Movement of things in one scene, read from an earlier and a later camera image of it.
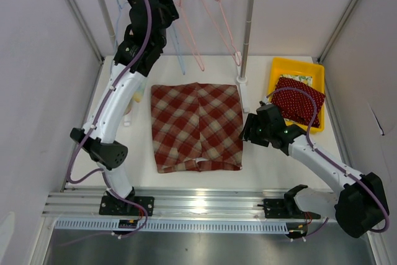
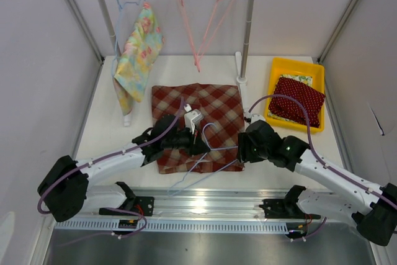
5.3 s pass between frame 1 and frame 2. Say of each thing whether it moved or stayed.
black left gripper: moved
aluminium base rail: stayed
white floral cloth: stayed
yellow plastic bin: stayed
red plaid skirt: stayed
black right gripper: moved
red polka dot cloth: stayed
